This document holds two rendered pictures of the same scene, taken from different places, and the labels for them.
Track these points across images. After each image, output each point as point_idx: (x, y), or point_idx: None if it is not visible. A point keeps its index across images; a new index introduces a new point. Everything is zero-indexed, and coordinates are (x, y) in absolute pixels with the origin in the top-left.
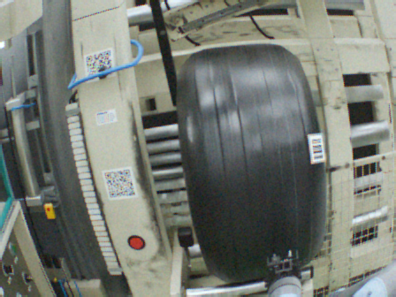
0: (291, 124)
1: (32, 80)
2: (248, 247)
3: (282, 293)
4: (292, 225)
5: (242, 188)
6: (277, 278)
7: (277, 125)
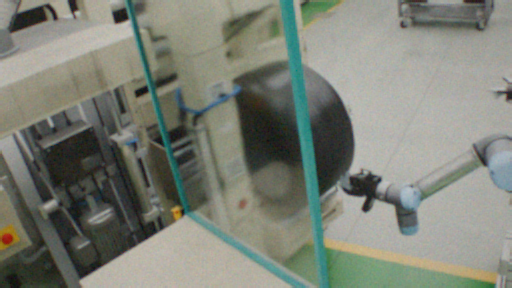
0: (336, 100)
1: (126, 118)
2: (330, 174)
3: (400, 188)
4: (348, 155)
5: (327, 141)
6: (376, 184)
7: (330, 103)
